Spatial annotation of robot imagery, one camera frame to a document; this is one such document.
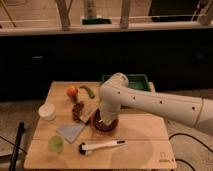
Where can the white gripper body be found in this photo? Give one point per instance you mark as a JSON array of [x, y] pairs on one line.
[[108, 115]]

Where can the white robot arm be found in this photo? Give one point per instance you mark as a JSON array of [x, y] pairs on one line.
[[190, 111]]

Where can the green plastic cup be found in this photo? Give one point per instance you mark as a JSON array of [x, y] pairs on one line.
[[56, 144]]

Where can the white cylindrical cup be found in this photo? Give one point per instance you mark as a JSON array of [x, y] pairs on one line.
[[47, 111]]

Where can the dark red bowl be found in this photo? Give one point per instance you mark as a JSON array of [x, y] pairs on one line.
[[99, 126]]

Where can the green chili pepper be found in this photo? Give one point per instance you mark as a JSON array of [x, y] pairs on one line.
[[89, 91]]

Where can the brown grape bunch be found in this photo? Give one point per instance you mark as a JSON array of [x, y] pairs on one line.
[[77, 110]]

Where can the grey blue cloth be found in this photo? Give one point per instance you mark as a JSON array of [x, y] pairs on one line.
[[71, 132]]

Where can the orange fruit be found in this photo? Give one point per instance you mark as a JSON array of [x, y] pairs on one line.
[[72, 91]]

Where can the green plastic tray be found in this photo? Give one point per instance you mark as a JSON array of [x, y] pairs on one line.
[[133, 81]]

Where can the green sponge on ledge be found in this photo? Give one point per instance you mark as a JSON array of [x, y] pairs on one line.
[[96, 21]]

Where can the black pole stand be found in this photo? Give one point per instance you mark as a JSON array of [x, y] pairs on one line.
[[16, 148]]

